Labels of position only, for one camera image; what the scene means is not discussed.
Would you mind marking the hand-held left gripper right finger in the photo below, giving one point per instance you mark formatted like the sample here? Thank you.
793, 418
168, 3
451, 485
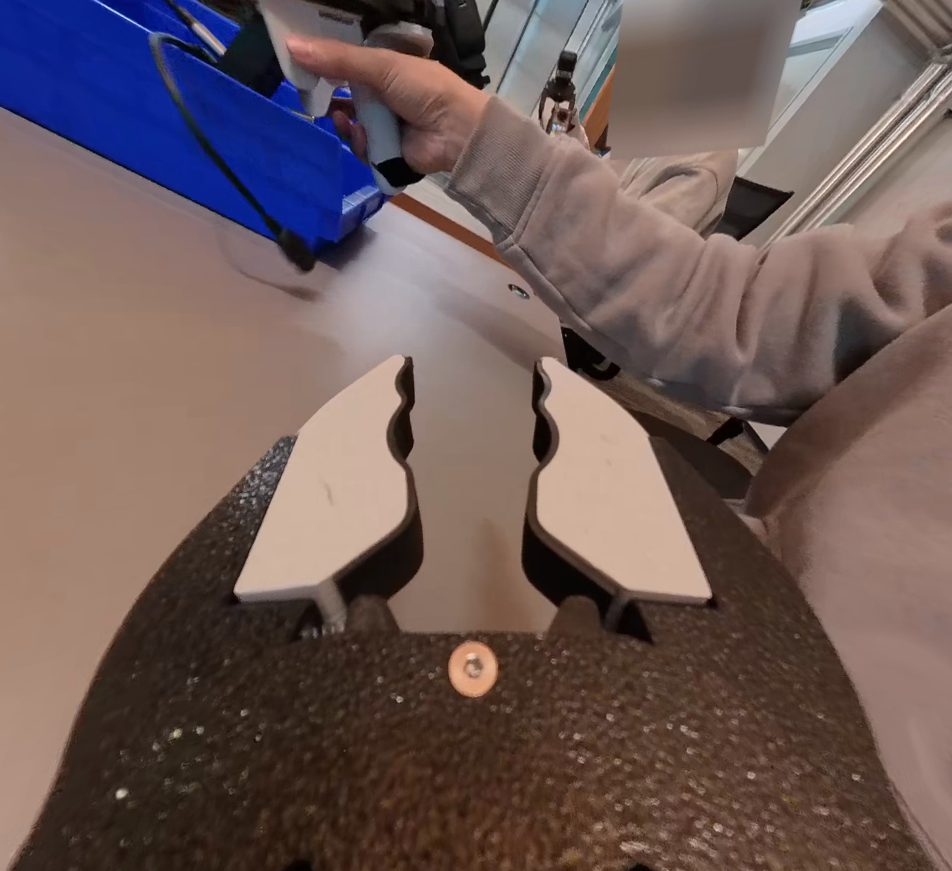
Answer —
610, 506

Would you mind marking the blue plastic bin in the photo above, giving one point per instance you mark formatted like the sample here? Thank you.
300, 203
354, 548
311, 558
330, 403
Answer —
89, 67

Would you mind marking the black camera rig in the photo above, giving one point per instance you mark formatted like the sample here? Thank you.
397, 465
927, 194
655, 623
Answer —
561, 79

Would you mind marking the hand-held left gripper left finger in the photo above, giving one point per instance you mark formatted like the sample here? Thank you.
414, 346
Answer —
335, 499

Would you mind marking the person's right hand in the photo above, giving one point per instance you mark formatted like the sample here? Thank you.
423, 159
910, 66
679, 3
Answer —
431, 112

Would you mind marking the person's right forearm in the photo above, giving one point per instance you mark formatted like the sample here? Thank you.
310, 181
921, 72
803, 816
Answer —
632, 268

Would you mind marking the round table grommet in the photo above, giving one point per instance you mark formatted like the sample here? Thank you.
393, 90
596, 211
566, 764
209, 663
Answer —
518, 291

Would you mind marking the black mesh chair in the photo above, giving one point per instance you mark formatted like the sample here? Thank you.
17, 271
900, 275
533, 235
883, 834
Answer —
755, 205

